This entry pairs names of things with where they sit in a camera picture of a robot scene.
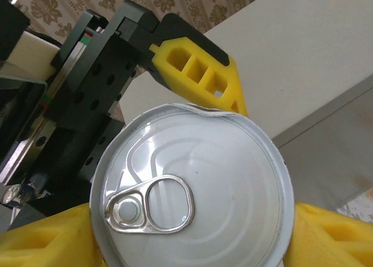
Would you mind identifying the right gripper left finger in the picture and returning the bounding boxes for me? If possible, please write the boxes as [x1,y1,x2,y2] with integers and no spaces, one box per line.
[0,202,106,267]

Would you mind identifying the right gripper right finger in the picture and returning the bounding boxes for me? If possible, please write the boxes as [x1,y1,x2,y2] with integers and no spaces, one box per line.
[284,201,373,267]

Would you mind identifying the green label tin can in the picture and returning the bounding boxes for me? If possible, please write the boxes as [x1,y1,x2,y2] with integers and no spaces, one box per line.
[89,103,295,267]

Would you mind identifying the floral patterned table cover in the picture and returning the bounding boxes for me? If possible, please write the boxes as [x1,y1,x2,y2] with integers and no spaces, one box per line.
[339,189,373,226]

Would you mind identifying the grey metal box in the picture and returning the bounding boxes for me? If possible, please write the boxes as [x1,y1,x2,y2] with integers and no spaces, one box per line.
[121,0,373,209]

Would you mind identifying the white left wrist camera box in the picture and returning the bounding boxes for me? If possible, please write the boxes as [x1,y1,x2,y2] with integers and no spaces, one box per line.
[0,30,64,142]

